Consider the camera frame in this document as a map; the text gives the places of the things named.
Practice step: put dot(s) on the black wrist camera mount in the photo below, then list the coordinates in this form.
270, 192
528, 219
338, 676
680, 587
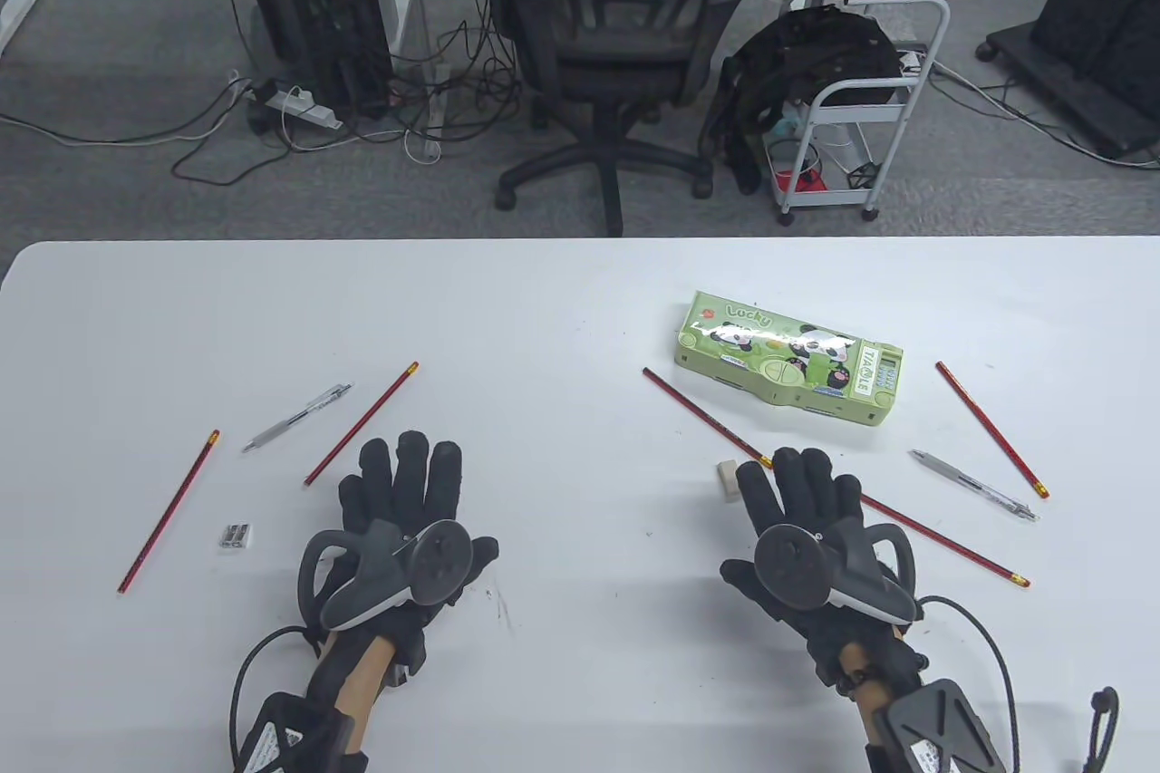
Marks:
281, 741
942, 728

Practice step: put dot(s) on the red pencil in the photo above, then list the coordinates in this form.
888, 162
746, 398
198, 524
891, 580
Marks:
169, 512
992, 429
970, 553
707, 418
361, 424

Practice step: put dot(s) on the person's right hand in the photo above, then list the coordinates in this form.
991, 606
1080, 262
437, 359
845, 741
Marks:
802, 487

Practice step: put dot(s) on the red container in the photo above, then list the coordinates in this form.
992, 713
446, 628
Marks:
807, 179

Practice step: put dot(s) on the white eraser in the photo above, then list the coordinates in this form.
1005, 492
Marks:
728, 480

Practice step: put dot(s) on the person's left forearm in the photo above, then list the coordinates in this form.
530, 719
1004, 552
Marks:
367, 682

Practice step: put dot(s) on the black mesh office chair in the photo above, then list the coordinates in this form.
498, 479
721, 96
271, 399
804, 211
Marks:
616, 39

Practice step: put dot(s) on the green panda pencil case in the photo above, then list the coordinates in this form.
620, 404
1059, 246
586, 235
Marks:
779, 356

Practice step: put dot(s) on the black backpack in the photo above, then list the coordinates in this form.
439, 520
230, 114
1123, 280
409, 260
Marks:
816, 48

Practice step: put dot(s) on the black wheeled stand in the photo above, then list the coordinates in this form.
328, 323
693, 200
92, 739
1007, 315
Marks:
1087, 12

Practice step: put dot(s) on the white rolling cart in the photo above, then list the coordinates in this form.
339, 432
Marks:
861, 113

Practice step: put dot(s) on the small metal pencil sharpener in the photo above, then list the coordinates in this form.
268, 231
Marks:
236, 536

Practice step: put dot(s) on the white power strip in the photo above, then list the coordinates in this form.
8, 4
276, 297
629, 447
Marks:
308, 110

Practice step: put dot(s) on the person's left hand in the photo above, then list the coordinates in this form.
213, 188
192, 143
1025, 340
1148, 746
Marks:
408, 483

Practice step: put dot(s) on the grey motion controller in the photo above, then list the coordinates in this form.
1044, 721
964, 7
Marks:
444, 565
788, 560

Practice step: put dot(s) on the white table foot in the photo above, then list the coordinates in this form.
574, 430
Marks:
16, 12

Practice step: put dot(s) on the clear retractable pen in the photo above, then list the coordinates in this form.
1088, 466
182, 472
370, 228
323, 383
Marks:
297, 418
974, 485

